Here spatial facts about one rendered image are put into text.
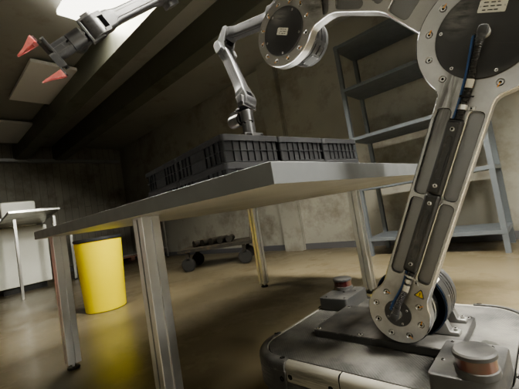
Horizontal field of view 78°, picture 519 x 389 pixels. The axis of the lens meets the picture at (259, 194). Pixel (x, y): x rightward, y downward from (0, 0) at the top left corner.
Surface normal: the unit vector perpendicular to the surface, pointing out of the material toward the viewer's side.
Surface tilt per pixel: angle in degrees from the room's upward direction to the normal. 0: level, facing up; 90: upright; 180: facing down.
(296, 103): 90
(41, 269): 90
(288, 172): 90
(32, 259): 90
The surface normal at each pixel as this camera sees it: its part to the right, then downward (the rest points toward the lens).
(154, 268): 0.73, -0.15
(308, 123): -0.67, 0.07
